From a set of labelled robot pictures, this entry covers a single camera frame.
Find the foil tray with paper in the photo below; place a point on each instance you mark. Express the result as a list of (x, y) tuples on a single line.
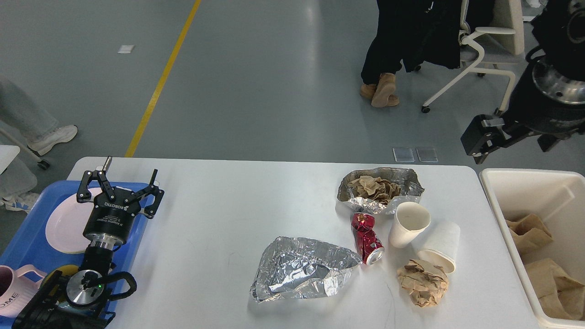
[(406, 178)]

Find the person in black clothes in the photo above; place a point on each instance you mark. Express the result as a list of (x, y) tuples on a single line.
[(409, 33)]

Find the crumpled brown paper in foil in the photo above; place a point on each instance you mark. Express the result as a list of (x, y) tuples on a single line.
[(375, 188)]

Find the person in grey trousers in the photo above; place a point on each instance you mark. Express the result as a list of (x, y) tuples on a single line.
[(17, 106)]

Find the white paper cup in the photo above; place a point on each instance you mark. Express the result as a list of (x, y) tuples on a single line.
[(440, 245), (410, 219)]

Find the pink plate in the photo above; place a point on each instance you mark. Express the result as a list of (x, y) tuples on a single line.
[(67, 222)]

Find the flattened white paper cup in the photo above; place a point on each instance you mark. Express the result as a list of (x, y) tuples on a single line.
[(440, 245)]

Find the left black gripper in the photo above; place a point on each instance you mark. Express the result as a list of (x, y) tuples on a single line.
[(112, 214)]

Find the beige plastic bin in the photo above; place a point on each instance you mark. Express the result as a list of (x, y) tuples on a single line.
[(557, 198)]

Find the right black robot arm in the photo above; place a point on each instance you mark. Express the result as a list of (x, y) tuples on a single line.
[(559, 31)]

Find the crumpled brown paper ball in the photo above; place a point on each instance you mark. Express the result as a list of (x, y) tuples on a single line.
[(425, 283)]

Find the crushed red soda can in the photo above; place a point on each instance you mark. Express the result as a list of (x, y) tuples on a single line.
[(367, 242)]

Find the white office chair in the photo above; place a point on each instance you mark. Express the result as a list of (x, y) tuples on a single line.
[(485, 48)]

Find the white chair at left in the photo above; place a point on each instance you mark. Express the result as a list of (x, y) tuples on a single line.
[(17, 181)]

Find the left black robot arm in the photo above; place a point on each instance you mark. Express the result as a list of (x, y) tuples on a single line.
[(83, 297)]

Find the foil sheet front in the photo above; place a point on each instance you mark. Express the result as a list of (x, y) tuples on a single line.
[(301, 268)]

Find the pink home mug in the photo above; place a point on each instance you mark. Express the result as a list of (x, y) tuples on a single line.
[(16, 290)]

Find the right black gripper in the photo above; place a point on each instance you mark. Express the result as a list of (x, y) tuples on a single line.
[(544, 103)]

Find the large brown paper bag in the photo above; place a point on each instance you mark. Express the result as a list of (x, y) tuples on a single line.
[(559, 295)]

